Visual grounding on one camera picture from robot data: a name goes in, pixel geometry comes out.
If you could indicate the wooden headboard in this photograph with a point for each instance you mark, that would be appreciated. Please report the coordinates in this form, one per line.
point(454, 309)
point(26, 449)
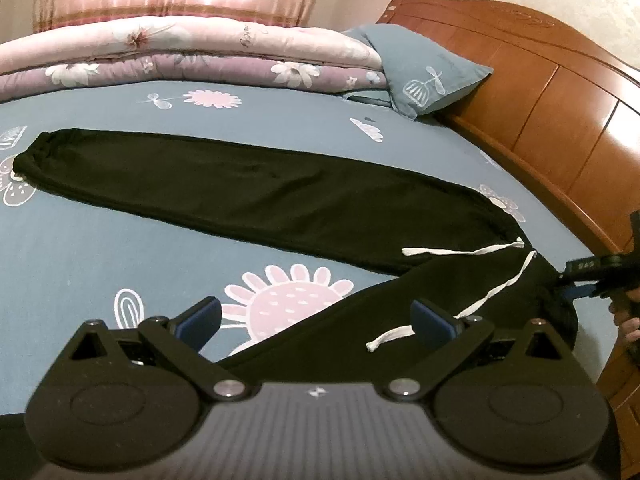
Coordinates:
point(550, 85)

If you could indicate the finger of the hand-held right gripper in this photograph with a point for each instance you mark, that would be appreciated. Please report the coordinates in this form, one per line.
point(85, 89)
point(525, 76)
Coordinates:
point(577, 291)

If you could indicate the black pants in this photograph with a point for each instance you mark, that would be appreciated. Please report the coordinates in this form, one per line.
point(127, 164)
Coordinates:
point(250, 195)

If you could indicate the folded floral quilt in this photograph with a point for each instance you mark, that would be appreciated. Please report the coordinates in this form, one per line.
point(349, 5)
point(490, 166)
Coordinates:
point(200, 50)

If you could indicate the person's right hand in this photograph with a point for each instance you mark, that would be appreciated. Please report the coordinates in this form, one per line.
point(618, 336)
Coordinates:
point(627, 322)

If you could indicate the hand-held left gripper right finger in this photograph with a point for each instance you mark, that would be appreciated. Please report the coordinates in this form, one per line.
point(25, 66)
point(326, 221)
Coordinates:
point(430, 322)

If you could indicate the blue floral bed sheet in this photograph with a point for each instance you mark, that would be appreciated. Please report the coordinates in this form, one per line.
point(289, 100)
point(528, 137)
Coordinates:
point(125, 255)

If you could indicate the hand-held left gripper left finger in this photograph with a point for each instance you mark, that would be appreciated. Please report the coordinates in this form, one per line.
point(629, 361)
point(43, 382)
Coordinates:
point(202, 320)

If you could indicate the blue pillow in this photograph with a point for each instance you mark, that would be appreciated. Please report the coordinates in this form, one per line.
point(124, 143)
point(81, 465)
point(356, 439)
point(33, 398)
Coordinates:
point(425, 70)

